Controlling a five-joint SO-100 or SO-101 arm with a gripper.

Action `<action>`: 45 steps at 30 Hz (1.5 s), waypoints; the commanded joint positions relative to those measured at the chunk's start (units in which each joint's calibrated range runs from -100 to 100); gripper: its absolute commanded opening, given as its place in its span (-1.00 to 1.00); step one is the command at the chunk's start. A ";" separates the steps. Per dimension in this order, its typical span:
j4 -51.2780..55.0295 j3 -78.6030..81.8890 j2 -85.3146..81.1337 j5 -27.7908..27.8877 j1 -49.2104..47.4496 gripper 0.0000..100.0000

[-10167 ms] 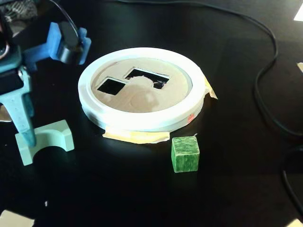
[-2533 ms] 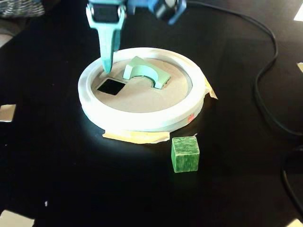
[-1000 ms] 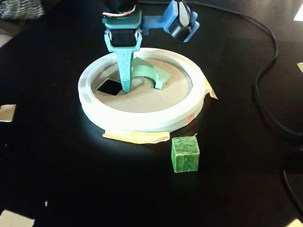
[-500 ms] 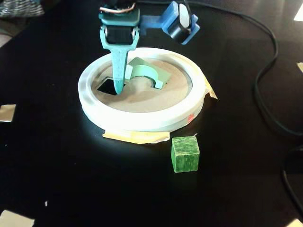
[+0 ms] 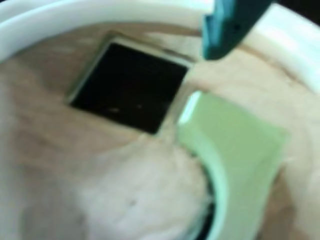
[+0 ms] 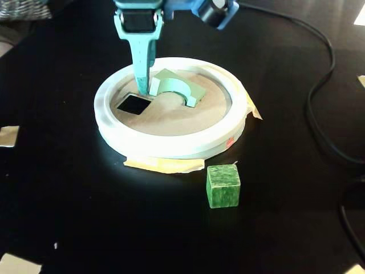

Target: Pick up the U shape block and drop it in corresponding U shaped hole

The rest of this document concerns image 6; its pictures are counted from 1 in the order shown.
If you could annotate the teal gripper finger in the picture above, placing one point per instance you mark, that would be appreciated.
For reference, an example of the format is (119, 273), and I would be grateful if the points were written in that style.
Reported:
(152, 57)
(141, 62)

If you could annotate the teal gripper body black servo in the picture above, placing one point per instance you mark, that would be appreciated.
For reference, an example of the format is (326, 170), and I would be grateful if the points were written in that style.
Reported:
(138, 21)

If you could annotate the pale green U shape block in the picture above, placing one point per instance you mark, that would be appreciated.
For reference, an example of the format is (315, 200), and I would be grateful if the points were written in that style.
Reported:
(171, 82)

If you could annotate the green marbled cube block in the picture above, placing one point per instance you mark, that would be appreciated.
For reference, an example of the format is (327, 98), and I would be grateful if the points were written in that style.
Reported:
(222, 188)

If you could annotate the brown cardboard disc with holes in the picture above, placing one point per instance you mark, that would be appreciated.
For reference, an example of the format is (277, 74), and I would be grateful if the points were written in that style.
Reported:
(171, 120)

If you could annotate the white round sorter board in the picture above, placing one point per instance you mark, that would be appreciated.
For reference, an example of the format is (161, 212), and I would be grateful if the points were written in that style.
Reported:
(171, 148)

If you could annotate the long masking tape strip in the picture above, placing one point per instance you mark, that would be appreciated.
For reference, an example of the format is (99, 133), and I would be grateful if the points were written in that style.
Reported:
(159, 165)

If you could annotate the short masking tape strip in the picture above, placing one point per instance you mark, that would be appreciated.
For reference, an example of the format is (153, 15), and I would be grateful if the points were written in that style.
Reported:
(253, 109)

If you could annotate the small red sticker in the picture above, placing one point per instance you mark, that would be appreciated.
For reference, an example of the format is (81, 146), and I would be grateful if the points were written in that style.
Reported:
(230, 141)

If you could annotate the grey woven basket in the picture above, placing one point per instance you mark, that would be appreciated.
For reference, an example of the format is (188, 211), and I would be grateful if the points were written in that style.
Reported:
(22, 11)

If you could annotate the square beige paper piece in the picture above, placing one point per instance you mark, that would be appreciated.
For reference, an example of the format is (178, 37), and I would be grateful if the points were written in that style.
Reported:
(8, 136)

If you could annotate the white paper corner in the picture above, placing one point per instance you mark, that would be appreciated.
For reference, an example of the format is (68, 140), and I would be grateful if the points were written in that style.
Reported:
(360, 18)

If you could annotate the small beige paper piece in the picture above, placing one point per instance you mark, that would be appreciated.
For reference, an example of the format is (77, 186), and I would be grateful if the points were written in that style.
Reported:
(357, 269)
(362, 80)

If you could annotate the large beige paper piece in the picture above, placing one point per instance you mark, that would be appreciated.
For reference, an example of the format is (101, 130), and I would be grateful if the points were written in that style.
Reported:
(17, 265)

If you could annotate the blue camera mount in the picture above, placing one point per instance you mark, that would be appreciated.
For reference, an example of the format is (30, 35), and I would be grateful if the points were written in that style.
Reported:
(176, 7)

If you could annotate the black round camera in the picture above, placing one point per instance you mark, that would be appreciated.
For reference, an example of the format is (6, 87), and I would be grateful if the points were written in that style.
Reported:
(212, 14)

